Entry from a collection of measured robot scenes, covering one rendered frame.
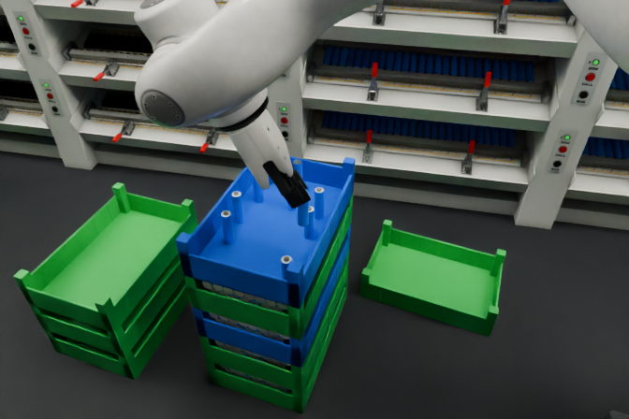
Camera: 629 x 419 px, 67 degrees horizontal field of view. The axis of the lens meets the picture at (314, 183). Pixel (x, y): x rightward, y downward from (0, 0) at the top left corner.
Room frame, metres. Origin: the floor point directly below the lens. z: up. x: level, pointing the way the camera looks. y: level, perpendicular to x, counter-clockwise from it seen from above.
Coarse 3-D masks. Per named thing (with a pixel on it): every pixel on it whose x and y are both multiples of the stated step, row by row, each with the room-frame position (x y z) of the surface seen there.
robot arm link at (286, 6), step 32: (256, 0) 0.44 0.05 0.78; (288, 0) 0.45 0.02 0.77; (320, 0) 0.45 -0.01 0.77; (352, 0) 0.45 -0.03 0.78; (224, 32) 0.42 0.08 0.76; (256, 32) 0.43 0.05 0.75; (288, 32) 0.44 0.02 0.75; (320, 32) 0.46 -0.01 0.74; (160, 64) 0.43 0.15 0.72; (192, 64) 0.41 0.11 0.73; (224, 64) 0.41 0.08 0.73; (256, 64) 0.42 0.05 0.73; (288, 64) 0.44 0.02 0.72; (160, 96) 0.42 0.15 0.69; (192, 96) 0.41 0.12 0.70; (224, 96) 0.41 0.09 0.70
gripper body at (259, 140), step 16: (256, 112) 0.51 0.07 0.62; (224, 128) 0.51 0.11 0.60; (240, 128) 0.50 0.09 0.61; (256, 128) 0.50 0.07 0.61; (272, 128) 0.53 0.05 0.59; (240, 144) 0.49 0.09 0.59; (256, 144) 0.50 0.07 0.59; (272, 144) 0.50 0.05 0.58; (256, 160) 0.49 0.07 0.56; (272, 160) 0.50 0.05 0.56; (288, 160) 0.52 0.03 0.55; (256, 176) 0.49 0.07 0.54; (288, 176) 0.50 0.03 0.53
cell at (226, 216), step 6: (228, 210) 0.60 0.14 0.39; (222, 216) 0.59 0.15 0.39; (228, 216) 0.59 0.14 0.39; (222, 222) 0.59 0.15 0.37; (228, 222) 0.59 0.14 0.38; (228, 228) 0.59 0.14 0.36; (228, 234) 0.59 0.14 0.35; (234, 234) 0.60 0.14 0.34; (228, 240) 0.59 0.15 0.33; (234, 240) 0.59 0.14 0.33
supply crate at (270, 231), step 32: (352, 160) 0.73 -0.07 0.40; (352, 192) 0.73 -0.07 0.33; (256, 224) 0.64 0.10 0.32; (288, 224) 0.64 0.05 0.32; (320, 224) 0.64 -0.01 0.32; (192, 256) 0.51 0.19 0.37; (224, 256) 0.56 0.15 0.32; (256, 256) 0.56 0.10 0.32; (320, 256) 0.54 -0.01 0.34; (256, 288) 0.48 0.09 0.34; (288, 288) 0.46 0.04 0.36
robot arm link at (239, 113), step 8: (256, 96) 0.52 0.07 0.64; (264, 96) 0.53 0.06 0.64; (248, 104) 0.50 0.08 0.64; (256, 104) 0.51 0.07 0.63; (224, 112) 0.50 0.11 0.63; (232, 112) 0.50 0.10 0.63; (240, 112) 0.50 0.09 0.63; (248, 112) 0.50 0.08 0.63; (208, 120) 0.52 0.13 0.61; (216, 120) 0.50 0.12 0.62; (224, 120) 0.50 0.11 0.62; (232, 120) 0.50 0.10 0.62; (240, 120) 0.50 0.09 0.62
